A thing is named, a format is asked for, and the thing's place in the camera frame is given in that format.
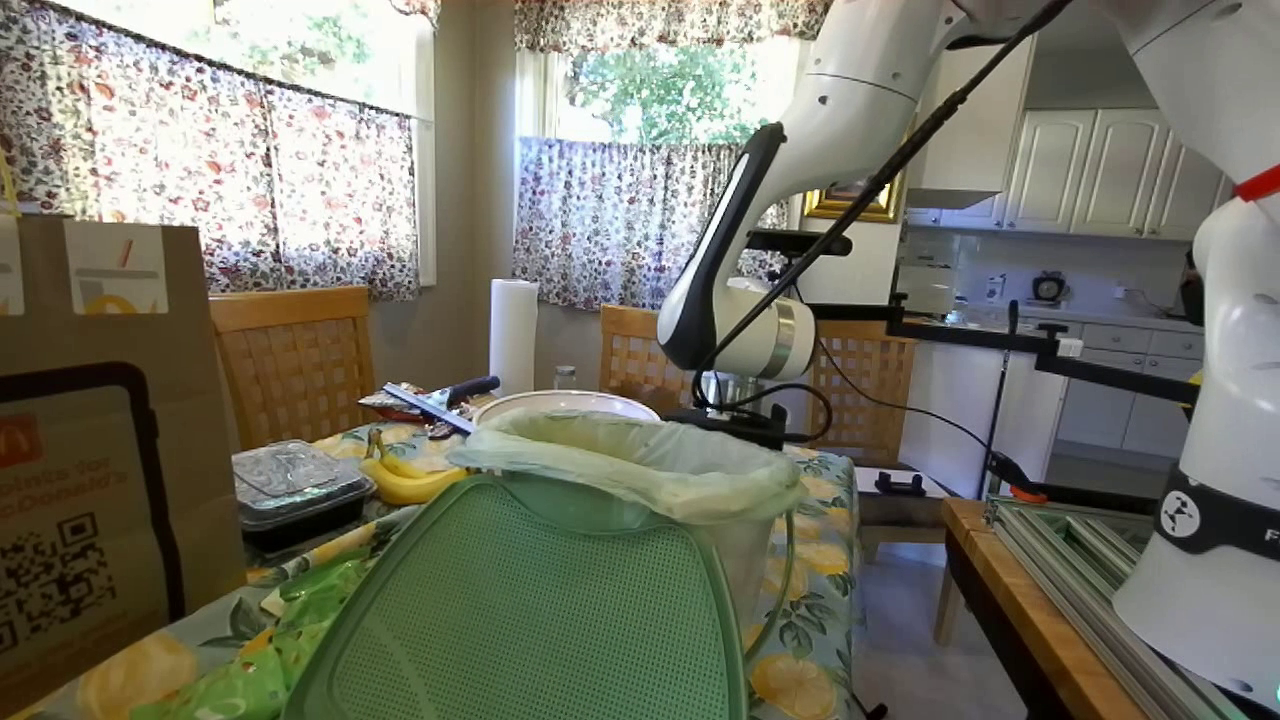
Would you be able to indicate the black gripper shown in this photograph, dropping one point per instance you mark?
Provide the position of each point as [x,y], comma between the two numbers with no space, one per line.
[733,426]

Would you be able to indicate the white bin with green liner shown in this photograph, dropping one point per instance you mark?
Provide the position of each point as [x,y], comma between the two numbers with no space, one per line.
[653,461]

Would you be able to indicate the green plastic bin lid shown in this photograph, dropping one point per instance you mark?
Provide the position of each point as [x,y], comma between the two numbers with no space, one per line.
[535,615]

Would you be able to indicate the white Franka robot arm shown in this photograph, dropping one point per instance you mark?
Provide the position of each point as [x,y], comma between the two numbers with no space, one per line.
[1241,400]

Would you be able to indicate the wooden lattice-back chair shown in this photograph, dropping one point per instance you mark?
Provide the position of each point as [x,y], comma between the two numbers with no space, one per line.
[292,361]
[633,361]

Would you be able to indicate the lemon print tablecloth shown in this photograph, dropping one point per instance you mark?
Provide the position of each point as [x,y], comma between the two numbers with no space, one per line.
[804,560]

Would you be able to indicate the white plate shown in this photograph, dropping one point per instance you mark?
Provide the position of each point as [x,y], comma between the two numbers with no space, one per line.
[562,400]

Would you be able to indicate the small black device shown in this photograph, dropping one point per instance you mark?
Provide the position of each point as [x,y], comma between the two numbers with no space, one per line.
[901,487]

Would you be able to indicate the narrow floral cafe curtain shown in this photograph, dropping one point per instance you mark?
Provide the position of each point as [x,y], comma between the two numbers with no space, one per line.
[601,224]

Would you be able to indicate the white paper towel roll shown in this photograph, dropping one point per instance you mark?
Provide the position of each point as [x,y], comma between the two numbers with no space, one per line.
[515,327]

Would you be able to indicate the yellow banana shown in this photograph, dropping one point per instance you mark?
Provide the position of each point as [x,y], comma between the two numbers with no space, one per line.
[404,480]

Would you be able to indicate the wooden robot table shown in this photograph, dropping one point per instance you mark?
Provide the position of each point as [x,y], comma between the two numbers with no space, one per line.
[1027,624]

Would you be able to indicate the white lower kitchen cabinets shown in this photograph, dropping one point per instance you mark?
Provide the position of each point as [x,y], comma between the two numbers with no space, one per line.
[1107,406]

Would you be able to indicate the white kitchen cabinets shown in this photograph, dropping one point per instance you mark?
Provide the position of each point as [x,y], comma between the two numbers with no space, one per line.
[1107,406]
[1095,172]

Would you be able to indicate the aluminium mounting rails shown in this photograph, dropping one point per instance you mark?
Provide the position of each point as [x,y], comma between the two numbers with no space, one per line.
[1081,573]

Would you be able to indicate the white range hood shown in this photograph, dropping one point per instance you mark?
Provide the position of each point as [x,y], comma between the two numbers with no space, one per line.
[981,132]

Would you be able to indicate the floral window valance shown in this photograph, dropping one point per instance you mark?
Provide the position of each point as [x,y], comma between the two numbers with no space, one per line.
[642,23]

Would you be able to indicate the white upper kitchen cabinets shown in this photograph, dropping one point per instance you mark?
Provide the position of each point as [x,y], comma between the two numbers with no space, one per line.
[1095,172]

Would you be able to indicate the black tray with foil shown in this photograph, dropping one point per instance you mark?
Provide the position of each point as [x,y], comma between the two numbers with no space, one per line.
[292,480]

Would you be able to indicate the green plastic bag pack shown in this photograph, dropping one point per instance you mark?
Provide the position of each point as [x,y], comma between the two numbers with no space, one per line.
[266,642]

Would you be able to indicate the wide floral cafe curtain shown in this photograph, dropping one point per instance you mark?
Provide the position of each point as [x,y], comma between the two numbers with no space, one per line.
[200,172]

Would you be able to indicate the brown paper bag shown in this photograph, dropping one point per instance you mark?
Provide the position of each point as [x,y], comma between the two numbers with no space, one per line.
[80,346]

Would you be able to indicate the black bar camera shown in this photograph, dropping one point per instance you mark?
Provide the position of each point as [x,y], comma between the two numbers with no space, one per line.
[803,245]

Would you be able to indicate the gold picture frame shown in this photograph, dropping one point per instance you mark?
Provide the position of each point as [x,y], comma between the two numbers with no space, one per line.
[864,206]

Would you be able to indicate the round black wall gadget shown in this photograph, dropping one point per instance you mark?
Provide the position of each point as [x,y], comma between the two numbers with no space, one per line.
[1049,291]

